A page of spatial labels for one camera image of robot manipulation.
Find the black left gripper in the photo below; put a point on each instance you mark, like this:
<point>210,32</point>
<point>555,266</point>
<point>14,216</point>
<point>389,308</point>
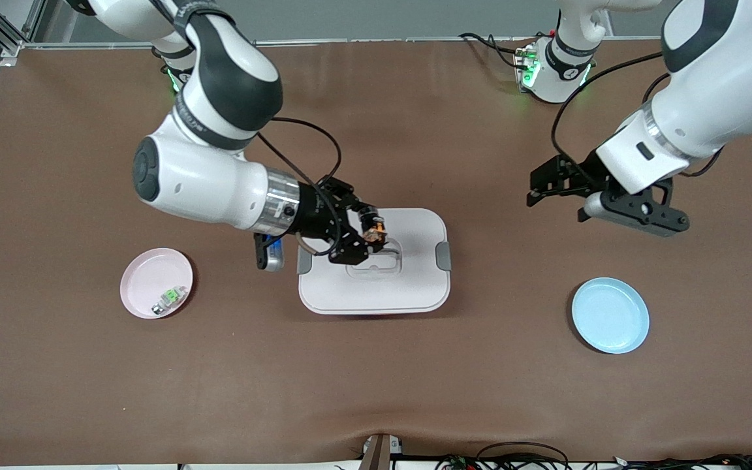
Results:
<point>586,171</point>

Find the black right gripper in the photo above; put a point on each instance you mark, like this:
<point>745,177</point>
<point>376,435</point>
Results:
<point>314,212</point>

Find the orange push-button switch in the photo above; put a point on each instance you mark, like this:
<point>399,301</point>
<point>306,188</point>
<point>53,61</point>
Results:
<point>375,230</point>

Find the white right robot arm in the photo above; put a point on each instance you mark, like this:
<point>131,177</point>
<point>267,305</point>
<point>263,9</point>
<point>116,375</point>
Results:
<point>219,85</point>

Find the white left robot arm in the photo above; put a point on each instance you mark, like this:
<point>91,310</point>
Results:
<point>728,85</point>

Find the pink storage box white lid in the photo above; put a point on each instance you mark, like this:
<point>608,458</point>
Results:
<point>382,287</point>

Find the light blue round plate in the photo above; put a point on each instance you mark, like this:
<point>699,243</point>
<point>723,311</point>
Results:
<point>611,316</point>

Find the metal table edge strip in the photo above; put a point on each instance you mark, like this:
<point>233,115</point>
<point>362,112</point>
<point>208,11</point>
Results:
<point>350,41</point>

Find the pink round plate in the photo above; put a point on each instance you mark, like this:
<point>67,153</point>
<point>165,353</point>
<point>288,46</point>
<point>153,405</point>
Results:
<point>147,281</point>

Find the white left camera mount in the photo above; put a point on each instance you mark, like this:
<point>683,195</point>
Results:
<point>637,166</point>

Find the green push-button switch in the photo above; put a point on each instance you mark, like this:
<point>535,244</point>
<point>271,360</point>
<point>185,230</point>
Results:
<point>169,299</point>

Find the aluminium frame profile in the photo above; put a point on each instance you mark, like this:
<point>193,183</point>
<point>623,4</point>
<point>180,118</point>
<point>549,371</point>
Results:
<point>33,19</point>

